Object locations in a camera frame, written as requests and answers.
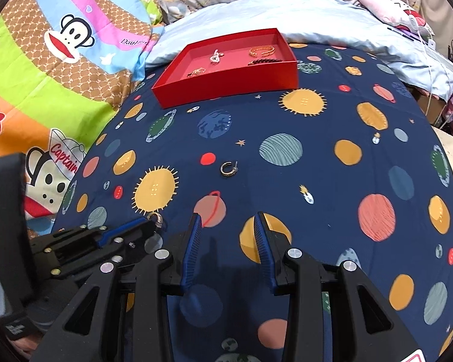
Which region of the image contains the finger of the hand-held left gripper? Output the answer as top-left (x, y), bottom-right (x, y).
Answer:
top-left (41, 216), bottom-right (165, 249)
top-left (32, 234), bottom-right (156, 278)

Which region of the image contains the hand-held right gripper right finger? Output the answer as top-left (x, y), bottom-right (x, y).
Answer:
top-left (252, 211), bottom-right (427, 362)

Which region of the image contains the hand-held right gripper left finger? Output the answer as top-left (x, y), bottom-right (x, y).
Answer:
top-left (30, 212), bottom-right (204, 362)

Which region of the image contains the red cardboard box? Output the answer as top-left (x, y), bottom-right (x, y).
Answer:
top-left (151, 27), bottom-right (300, 108)

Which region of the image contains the colourful monkey print quilt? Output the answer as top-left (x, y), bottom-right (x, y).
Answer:
top-left (0, 0), bottom-right (167, 310)

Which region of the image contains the navy planet print bedsheet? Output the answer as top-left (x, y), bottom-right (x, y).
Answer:
top-left (53, 41), bottom-right (453, 362)

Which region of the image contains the brown cardboard box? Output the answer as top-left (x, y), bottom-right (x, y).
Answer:
top-left (415, 90), bottom-right (448, 125)

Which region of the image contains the light blue pillow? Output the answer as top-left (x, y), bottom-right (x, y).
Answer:
top-left (145, 0), bottom-right (453, 102)

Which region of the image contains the pink cartoon pillow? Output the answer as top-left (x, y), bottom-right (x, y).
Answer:
top-left (358, 0), bottom-right (435, 38)

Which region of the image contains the white charger cable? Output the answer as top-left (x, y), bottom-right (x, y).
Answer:
top-left (396, 0), bottom-right (439, 49)

